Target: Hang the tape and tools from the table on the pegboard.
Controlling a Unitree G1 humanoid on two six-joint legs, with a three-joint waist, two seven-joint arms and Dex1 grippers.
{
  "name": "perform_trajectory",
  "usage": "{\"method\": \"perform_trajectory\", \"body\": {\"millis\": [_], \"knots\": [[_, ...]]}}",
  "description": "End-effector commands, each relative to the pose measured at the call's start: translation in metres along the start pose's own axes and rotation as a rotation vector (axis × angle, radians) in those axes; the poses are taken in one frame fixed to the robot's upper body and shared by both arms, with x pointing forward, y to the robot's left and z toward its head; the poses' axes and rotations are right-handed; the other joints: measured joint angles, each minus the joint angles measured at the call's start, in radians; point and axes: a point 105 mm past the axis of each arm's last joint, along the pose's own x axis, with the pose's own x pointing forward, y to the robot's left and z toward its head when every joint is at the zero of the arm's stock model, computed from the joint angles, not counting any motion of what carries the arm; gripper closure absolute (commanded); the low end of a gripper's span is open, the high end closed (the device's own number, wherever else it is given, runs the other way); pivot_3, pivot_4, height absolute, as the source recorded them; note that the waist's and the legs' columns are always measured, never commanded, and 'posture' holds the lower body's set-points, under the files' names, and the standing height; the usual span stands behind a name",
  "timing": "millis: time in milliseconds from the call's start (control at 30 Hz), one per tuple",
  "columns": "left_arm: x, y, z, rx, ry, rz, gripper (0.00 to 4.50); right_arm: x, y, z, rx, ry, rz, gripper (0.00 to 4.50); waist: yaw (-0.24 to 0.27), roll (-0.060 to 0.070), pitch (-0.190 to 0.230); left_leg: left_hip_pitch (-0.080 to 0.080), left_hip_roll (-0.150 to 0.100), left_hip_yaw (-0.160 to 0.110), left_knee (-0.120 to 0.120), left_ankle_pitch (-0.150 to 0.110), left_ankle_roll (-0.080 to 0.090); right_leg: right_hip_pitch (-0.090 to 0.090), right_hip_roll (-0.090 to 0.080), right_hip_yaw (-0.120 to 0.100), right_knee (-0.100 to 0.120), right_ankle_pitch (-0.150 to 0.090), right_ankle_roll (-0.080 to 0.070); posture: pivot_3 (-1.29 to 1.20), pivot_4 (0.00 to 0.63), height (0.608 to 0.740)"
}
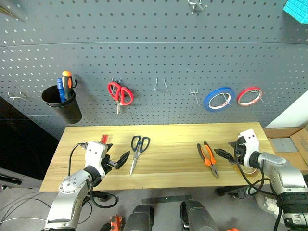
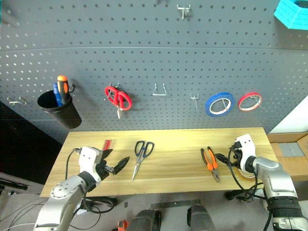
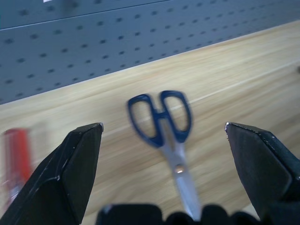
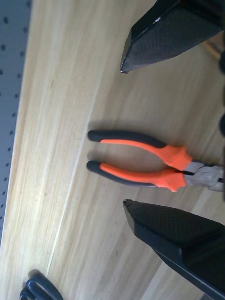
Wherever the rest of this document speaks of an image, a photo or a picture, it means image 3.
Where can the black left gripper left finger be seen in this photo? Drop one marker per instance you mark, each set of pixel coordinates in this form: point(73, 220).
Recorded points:
point(61, 178)

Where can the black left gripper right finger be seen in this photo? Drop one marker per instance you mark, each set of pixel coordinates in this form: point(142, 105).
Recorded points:
point(260, 168)

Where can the grey perforated pegboard wall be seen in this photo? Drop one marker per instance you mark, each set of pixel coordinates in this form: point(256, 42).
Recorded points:
point(105, 39)

